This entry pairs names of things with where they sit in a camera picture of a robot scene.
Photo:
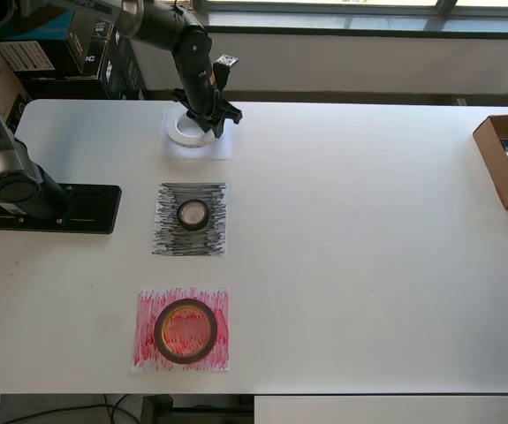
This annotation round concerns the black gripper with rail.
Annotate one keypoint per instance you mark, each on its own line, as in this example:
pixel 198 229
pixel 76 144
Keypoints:
pixel 211 112

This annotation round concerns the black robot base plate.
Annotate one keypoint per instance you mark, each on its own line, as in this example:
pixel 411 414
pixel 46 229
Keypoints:
pixel 94 207

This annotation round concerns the black tape roll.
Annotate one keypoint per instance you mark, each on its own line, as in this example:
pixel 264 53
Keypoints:
pixel 194 226

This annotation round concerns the red tape roll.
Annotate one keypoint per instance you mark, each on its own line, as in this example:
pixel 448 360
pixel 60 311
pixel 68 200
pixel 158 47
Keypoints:
pixel 186 359

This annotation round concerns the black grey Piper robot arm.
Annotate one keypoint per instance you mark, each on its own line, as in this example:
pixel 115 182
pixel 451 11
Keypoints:
pixel 183 40

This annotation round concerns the blank white paper sheet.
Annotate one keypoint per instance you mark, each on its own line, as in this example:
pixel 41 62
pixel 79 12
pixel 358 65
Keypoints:
pixel 222 152

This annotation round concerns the open brown cardboard tray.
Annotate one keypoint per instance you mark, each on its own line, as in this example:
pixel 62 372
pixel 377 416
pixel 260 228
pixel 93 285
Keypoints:
pixel 492 168

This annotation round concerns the red scribbled paper sheet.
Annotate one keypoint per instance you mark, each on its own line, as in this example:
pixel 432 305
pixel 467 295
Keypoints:
pixel 145 353

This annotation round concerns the grey window frame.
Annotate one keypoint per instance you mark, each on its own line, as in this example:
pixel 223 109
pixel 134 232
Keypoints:
pixel 315 20

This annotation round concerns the white cabinet panel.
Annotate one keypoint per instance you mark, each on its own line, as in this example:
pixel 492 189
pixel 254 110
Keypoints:
pixel 390 411

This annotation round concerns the black scribbled paper sheet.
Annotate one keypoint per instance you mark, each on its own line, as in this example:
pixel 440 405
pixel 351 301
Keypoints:
pixel 209 247

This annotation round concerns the wide black carton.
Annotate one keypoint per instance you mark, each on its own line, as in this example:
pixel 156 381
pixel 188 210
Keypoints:
pixel 59 86

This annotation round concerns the slim black carton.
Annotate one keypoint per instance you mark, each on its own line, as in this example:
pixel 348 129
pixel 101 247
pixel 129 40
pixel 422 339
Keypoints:
pixel 105 33

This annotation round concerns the white tape roll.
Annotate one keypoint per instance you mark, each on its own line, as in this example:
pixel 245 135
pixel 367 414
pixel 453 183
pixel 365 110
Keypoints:
pixel 183 140

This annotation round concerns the wrist camera board on bracket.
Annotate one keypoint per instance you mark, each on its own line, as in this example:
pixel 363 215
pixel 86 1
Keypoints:
pixel 227 60

